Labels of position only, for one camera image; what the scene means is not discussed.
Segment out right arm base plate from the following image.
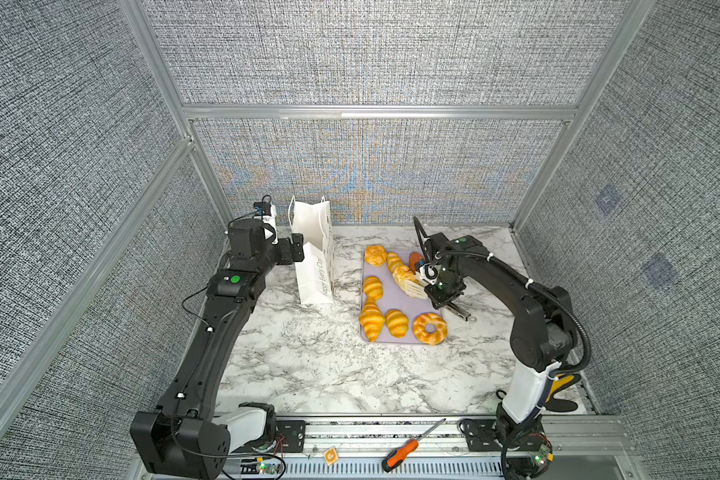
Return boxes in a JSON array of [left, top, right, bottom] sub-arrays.
[[457, 417, 552, 453]]

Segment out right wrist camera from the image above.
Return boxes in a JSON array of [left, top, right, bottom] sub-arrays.
[[416, 260, 439, 285]]

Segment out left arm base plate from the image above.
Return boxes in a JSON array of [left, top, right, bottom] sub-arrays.
[[235, 420, 307, 454]]

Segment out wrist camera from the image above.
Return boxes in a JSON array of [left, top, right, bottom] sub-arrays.
[[416, 260, 439, 285], [254, 199, 277, 244]]

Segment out white printed paper bag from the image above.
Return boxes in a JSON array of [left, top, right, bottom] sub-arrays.
[[287, 196, 334, 305]]

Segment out orange handled screwdriver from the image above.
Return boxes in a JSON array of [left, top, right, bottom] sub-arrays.
[[381, 418, 446, 473]]

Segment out dark orange triangular pastry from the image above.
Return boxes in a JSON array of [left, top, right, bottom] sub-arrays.
[[408, 251, 424, 273]]

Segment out striped croissant lower middle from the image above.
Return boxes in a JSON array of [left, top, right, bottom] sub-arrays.
[[385, 309, 409, 338]]

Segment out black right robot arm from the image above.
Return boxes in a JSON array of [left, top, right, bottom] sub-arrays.
[[420, 233, 592, 425]]

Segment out aluminium front rail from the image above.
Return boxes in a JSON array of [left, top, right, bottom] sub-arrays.
[[215, 414, 649, 479]]

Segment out small round striped roll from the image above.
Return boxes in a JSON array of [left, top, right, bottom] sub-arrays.
[[362, 276, 384, 301]]

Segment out ring shaped bread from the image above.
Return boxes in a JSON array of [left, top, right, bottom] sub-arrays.
[[413, 313, 448, 346]]

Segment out lilac plastic tray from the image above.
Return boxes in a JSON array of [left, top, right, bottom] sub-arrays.
[[360, 248, 445, 345]]

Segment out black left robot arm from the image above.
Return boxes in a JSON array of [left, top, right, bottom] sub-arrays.
[[130, 218, 304, 479]]

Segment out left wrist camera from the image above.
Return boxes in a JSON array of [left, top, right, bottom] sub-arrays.
[[254, 199, 277, 244]]

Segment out long striped croissant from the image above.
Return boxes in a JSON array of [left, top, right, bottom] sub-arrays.
[[359, 298, 385, 342]]

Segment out small striped croissant upper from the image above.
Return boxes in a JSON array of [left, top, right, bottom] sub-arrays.
[[386, 252, 405, 273]]

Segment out braided yellow pastry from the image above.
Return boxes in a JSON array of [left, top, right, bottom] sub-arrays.
[[392, 264, 418, 290]]

